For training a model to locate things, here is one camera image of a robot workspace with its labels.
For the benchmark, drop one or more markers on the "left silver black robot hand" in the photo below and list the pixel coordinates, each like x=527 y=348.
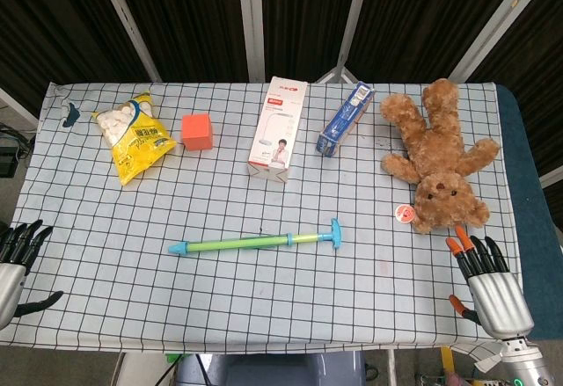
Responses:
x=11 y=280

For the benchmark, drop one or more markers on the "right silver robot hand orange fingertips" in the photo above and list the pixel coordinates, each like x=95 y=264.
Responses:
x=499 y=302

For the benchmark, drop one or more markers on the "blue green water squirter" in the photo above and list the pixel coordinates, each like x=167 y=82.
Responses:
x=228 y=245

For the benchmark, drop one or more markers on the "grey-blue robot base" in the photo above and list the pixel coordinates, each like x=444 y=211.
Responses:
x=272 y=368

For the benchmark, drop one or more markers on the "black electronic device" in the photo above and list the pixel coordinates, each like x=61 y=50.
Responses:
x=6 y=162

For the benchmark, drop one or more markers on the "teal table pad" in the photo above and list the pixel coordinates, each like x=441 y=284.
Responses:
x=530 y=184

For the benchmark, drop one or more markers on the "round red white tag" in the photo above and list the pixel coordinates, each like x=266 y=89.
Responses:
x=404 y=213

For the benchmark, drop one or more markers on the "brown teddy bear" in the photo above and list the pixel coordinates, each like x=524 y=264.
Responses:
x=440 y=153

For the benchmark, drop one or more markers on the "small green plastic part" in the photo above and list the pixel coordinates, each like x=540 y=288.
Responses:
x=171 y=358

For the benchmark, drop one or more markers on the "yellow snack bag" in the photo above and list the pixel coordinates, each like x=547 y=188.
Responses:
x=132 y=140

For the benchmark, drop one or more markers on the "white black checkered tablecloth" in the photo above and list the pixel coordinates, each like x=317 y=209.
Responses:
x=264 y=298

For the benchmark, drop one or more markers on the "orange cube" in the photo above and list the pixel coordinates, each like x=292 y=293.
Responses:
x=198 y=133

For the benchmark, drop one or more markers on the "white red lamp box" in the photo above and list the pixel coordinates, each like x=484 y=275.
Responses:
x=277 y=131

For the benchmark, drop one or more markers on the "dark folding screen white frame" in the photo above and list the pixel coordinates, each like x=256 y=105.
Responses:
x=198 y=16

